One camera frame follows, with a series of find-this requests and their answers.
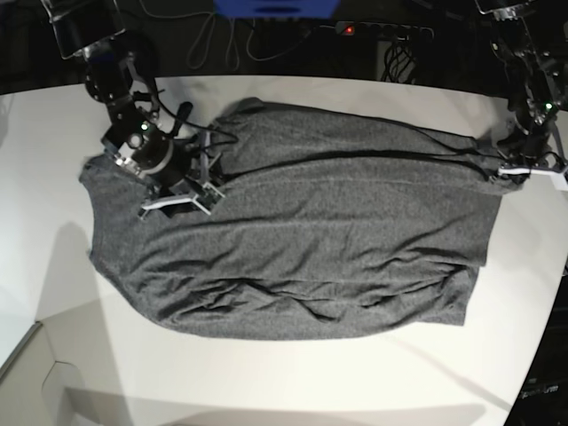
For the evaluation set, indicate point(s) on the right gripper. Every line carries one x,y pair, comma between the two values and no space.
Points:
178,179

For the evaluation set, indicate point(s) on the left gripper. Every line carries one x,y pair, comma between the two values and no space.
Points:
539,153

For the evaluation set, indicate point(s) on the grey t-shirt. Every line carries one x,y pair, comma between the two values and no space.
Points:
331,226

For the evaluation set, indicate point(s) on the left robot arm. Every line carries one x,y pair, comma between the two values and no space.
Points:
528,66

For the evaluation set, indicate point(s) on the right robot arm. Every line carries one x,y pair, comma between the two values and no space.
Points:
120,89

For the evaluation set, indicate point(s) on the blue box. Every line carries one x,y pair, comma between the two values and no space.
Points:
317,9

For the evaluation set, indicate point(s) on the black power strip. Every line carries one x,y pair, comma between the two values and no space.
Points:
383,31

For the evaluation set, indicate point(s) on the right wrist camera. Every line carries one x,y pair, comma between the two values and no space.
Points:
209,198

